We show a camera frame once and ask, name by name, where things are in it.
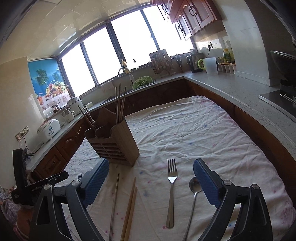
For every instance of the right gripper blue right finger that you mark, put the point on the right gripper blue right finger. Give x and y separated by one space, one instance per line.
210 182

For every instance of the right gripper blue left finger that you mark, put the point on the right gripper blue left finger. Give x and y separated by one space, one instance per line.
92 181

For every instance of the steel spoon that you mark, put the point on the steel spoon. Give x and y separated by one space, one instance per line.
196 188

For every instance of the metal chopstick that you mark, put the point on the metal chopstick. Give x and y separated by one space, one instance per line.
113 209

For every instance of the steel fork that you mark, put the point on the steel fork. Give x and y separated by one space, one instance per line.
79 176
172 177

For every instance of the wooden utensil holder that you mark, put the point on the wooden utensil holder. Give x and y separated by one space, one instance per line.
111 140

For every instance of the white dotted tablecloth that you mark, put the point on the white dotted tablecloth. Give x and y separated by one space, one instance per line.
150 224

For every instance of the light bamboo chopstick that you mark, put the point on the light bamboo chopstick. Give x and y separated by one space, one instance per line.
129 223
128 211

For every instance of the white rice cooker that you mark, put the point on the white rice cooker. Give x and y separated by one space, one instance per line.
47 130

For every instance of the small white blender pot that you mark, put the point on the small white blender pot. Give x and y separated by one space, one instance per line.
68 115

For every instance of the chopsticks in holder left slot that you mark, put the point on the chopsticks in holder left slot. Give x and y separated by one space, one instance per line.
88 117

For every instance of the chopsticks in holder slot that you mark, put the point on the chopsticks in holder slot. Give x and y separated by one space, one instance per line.
88 117
119 103

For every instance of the white electric pot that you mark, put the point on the white electric pot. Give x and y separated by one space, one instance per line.
75 104

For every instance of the chopsticks in holder right slot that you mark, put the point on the chopsticks in holder right slot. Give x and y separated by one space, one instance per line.
119 103

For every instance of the fruit beach poster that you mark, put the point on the fruit beach poster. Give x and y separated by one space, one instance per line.
48 83

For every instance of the chrome sink faucet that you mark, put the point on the chrome sink faucet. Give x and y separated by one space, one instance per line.
131 77

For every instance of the black gas stove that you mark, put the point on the black gas stove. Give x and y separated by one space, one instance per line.
282 99

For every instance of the green vegetable colander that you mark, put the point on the green vegetable colander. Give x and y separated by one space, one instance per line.
141 82

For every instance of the white plastic jug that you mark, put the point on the white plastic jug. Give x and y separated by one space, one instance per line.
209 65

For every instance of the spice bottle rack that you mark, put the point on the spice bottle rack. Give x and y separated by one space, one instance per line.
226 63

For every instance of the yellow dish soap bottle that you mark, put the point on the yellow dish soap bottle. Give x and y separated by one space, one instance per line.
124 65

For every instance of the black electric kettle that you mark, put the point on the black electric kettle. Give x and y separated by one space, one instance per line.
192 61

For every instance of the wooden knife rack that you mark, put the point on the wooden knife rack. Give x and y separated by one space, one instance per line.
160 62

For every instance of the upper wooden cabinets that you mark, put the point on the upper wooden cabinets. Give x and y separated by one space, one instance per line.
193 17

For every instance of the wall power socket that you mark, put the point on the wall power socket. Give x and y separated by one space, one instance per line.
22 133

